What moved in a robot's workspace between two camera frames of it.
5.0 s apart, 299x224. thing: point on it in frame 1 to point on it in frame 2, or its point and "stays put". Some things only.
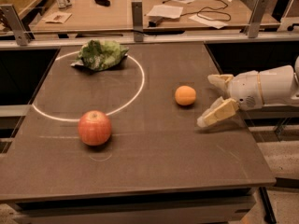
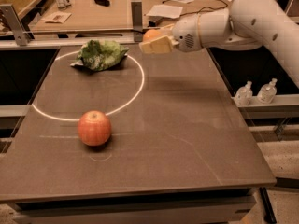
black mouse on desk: [102, 1] stays put
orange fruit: [185, 95] to [151, 35]
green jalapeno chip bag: [101, 55] stays put
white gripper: [244, 89] to [184, 34]
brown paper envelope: [59, 18] stays put
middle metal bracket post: [136, 9] stays put
